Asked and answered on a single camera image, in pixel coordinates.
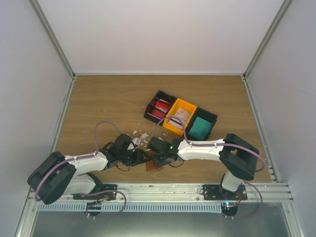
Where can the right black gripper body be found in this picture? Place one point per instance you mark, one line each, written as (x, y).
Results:
(161, 162)

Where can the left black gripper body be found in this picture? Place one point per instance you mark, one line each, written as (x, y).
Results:
(128, 159)

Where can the brown leather card holder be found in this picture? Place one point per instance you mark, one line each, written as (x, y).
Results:
(150, 166)

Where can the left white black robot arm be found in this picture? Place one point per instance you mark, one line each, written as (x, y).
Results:
(61, 175)

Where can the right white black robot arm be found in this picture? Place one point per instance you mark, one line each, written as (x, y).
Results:
(239, 157)

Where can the lower red card stack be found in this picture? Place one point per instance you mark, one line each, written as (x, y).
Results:
(157, 114)

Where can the red card stack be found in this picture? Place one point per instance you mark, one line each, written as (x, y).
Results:
(157, 114)
(162, 105)

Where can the white patterned card stack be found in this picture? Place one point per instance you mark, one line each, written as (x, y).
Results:
(183, 115)

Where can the black bin with red cards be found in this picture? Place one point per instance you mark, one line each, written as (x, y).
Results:
(151, 106)

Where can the teal card stack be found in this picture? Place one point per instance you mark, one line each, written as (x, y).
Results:
(200, 128)

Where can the upper red card stack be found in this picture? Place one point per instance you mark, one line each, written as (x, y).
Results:
(162, 105)

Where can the black bin with teal cards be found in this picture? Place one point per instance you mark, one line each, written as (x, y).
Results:
(205, 115)

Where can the yellow plastic bin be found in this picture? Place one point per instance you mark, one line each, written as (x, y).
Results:
(179, 103)

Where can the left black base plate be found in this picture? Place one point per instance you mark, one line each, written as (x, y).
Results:
(99, 193)

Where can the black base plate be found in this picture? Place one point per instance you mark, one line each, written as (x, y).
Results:
(216, 192)
(99, 193)

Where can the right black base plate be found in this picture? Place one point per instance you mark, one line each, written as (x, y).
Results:
(216, 192)

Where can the grey slotted cable duct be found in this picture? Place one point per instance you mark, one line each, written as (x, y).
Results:
(133, 207)

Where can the aluminium front rail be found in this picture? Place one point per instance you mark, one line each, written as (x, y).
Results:
(194, 192)

